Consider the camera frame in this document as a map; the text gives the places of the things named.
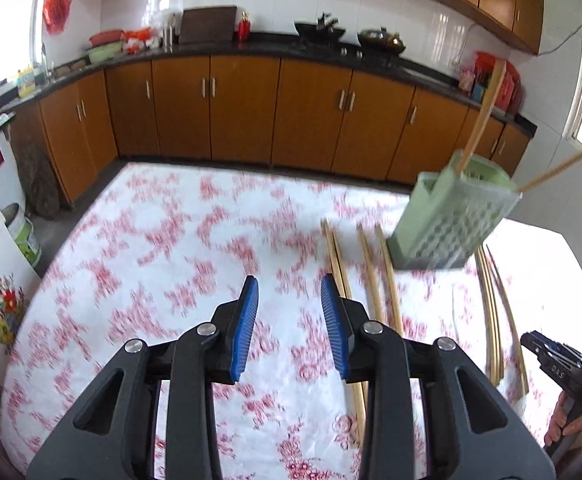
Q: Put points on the white plastic bucket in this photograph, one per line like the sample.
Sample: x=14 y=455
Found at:
x=21 y=230

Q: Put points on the green perforated utensil holder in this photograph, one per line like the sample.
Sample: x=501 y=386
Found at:
x=450 y=214

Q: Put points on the red plastic bag hanging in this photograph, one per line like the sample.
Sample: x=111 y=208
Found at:
x=55 y=14

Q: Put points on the black countertop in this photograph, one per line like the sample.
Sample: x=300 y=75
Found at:
x=266 y=46

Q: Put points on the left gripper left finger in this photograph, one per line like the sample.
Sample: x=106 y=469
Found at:
x=110 y=430

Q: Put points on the red bottle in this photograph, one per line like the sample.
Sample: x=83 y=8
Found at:
x=244 y=28

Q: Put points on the floral white pink tablecloth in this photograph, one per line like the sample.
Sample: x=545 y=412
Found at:
x=164 y=246

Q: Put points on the green basin with red bowl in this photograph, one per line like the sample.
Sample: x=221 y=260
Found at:
x=105 y=45

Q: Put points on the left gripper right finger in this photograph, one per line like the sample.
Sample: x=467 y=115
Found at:
x=471 y=431

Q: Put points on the dark cutting board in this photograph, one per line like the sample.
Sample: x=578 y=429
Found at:
x=207 y=24

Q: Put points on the black wok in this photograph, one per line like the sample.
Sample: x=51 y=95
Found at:
x=324 y=30

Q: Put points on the lidded dark wok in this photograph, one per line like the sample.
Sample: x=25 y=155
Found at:
x=381 y=41

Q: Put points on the yellow detergent bottle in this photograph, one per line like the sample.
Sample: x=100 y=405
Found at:
x=26 y=82

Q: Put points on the brown lower kitchen cabinets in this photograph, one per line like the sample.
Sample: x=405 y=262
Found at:
x=252 y=110

